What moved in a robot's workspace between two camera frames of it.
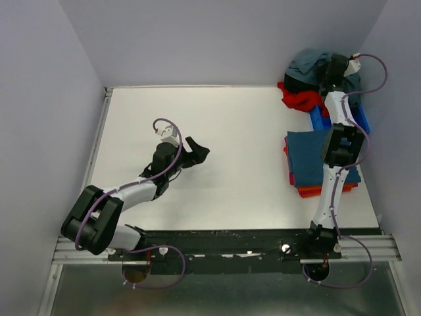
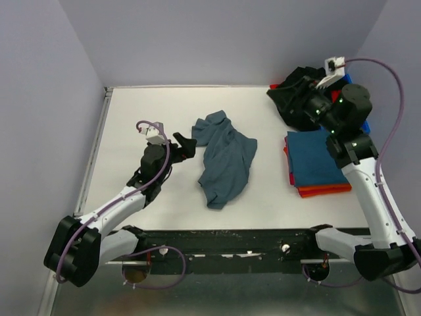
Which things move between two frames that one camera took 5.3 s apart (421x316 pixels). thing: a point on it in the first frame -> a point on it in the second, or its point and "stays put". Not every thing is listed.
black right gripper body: x=343 y=74 -> x=312 y=101
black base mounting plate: x=232 y=251 stays put
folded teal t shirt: x=306 y=164 stays put
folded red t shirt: x=308 y=193 stays put
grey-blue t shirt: x=308 y=63 -> x=227 y=158
